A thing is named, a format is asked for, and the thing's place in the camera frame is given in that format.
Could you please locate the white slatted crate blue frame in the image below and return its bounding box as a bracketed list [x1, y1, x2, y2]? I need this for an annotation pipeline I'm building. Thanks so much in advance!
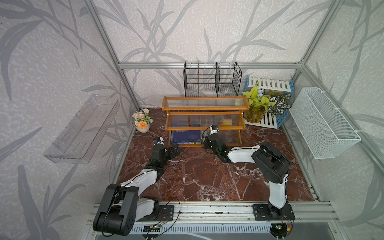
[243, 76, 294, 129]

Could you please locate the variegated dark leaf plant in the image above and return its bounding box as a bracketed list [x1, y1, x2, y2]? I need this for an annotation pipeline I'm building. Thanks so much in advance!
[268, 92, 291, 116]

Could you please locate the clear acrylic wall shelf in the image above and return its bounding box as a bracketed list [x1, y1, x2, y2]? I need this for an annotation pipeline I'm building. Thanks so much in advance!
[44, 95, 121, 164]

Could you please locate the orange wooden bookshelf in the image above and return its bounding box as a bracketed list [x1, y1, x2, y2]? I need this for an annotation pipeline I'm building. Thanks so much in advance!
[162, 96, 250, 147]

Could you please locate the flower pot with orange flowers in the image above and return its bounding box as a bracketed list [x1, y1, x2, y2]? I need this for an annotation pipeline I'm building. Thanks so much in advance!
[132, 109, 154, 133]

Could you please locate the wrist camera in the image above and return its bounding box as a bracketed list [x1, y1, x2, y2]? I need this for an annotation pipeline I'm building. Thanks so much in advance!
[153, 137, 164, 145]
[210, 125, 219, 135]

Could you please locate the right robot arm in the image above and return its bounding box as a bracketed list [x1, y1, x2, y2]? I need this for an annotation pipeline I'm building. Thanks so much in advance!
[203, 133, 296, 222]

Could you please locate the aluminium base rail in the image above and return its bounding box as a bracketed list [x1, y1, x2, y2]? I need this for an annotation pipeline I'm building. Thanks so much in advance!
[86, 201, 341, 225]

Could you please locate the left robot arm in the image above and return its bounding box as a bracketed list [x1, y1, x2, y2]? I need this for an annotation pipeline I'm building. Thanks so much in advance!
[93, 142, 181, 237]

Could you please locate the black wire rack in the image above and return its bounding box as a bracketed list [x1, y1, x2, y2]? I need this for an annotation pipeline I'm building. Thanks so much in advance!
[183, 62, 243, 97]

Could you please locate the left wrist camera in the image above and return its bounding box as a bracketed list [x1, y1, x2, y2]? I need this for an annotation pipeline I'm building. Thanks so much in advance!
[153, 137, 164, 145]

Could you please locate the green potted plant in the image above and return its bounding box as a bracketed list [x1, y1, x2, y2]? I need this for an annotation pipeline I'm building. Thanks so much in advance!
[242, 86, 270, 123]

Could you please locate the white mesh wall basket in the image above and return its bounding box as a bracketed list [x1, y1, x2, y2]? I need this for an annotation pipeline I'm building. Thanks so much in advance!
[290, 88, 361, 160]

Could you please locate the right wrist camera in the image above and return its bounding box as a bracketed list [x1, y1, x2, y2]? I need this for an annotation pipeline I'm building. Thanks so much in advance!
[210, 125, 219, 135]

